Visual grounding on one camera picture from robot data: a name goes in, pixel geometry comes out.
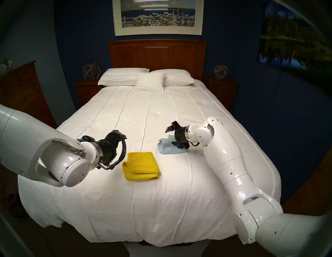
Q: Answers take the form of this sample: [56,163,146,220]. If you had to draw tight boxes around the brown wooden headboard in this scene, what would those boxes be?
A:
[107,39,208,81]

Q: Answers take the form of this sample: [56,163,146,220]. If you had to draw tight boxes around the light blue hand towel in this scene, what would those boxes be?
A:
[157,135,188,155]

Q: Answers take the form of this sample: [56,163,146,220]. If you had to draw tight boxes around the grey geometric wire ornament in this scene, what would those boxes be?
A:
[214,65,229,79]
[82,63,101,81]

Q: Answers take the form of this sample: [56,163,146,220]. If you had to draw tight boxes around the brown wooden nightstand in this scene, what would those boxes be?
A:
[202,75,239,112]
[73,79,103,106]

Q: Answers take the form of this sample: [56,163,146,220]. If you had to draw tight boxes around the white bed comforter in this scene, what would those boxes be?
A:
[18,79,282,247]

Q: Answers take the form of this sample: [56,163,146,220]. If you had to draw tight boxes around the white framed flower picture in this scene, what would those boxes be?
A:
[112,0,204,36]

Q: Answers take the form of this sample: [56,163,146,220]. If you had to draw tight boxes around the white vase with plant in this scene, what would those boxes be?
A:
[0,57,13,75]

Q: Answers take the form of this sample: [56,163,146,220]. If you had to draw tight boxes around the small pleated white pillow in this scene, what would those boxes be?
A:
[133,72,166,93]

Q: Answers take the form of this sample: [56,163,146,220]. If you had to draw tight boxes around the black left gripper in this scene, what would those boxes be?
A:
[98,130,127,165]

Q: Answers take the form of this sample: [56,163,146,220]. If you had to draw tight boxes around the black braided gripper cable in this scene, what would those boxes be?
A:
[109,131,127,170]

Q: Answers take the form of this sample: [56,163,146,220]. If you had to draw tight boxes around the brown wooden dresser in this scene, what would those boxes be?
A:
[0,61,57,129]

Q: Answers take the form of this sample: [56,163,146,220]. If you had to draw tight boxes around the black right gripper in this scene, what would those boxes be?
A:
[166,121,191,149]

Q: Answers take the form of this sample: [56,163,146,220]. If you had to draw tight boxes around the yellow hand towel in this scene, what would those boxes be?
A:
[122,152,161,181]

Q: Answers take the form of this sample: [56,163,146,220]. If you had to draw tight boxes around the forest lake wall poster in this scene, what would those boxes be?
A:
[257,0,332,86]

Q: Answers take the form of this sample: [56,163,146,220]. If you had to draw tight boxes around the large white pillow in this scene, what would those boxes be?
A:
[150,69,194,87]
[98,68,150,87]

